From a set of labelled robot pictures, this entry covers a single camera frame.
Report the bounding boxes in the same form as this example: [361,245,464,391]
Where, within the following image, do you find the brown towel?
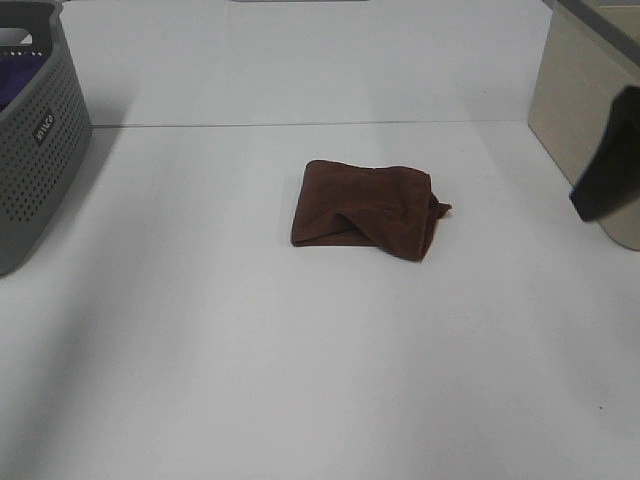
[290,160,452,262]

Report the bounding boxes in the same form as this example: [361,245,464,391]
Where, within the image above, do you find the beige storage bin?
[528,1,639,250]

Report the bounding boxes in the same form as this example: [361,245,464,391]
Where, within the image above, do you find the grey perforated laundry basket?
[1,1,93,274]

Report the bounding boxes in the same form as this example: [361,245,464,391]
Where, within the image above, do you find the purple cloth in basket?
[0,56,46,110]

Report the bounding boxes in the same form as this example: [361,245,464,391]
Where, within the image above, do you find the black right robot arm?
[570,86,639,222]

